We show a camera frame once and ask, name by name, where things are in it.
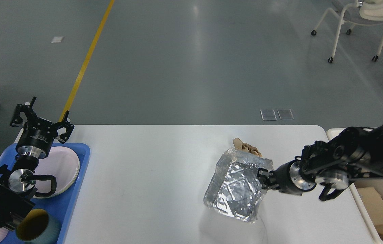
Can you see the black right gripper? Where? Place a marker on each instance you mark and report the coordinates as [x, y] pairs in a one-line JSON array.
[[288, 179]]

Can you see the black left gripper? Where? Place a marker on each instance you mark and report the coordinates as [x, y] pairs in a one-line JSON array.
[[37, 139]]

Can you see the large foil tray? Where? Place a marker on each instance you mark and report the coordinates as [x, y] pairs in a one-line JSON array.
[[234, 189]]

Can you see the pink plate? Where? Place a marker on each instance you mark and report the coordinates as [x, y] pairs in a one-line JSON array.
[[63, 163]]

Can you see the brown paper ball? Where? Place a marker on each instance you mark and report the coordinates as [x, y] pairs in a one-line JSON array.
[[240, 145]]

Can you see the dark teal mug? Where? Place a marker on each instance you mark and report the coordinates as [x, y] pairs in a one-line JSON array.
[[39, 227]]

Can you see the brown paper bag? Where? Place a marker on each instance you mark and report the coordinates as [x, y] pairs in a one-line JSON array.
[[373, 204]]

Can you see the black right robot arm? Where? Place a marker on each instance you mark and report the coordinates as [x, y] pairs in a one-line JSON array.
[[355, 154]]

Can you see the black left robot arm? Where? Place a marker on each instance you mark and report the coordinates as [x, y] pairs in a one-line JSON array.
[[20, 184]]

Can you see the floor outlet plates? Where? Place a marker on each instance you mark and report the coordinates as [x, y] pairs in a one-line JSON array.
[[275, 114]]

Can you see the blue plastic tray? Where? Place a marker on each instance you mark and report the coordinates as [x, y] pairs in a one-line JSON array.
[[61, 207]]

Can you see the white paper on floor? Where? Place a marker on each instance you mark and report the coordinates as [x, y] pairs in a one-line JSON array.
[[57, 39]]

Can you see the white chair right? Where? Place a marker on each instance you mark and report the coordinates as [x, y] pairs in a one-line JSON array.
[[357, 13]]

